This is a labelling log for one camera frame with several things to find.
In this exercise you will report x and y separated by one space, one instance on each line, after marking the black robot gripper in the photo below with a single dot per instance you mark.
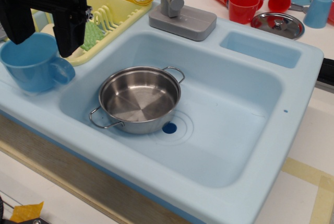
70 17

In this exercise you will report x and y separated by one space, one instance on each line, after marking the stainless steel pot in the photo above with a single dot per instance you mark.
140 99

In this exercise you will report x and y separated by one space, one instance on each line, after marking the red cup front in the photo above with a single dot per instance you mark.
243 11

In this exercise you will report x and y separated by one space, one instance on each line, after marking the red cup upside down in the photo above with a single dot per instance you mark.
279 6

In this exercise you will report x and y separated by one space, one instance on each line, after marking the steel pot lid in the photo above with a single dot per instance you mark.
279 24

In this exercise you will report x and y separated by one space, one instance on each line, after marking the blue cup upside down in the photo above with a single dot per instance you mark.
317 14

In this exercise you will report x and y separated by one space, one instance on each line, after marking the blue plastic mug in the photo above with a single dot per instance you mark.
35 65

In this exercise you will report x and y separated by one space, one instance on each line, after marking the green textured sponge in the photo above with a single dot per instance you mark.
93 34

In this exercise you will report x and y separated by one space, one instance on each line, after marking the yellow dish rack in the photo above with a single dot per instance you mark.
113 17

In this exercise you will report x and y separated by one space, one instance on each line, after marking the grey toy faucet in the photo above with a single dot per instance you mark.
175 17

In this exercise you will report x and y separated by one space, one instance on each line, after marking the yellow tape scrap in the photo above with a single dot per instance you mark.
26 212

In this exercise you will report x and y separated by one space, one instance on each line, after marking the wooden base board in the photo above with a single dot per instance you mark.
100 191

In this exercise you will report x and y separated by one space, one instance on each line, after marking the black bar at right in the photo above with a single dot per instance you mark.
326 74

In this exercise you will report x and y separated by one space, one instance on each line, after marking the blue handled utensil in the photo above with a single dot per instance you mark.
300 5

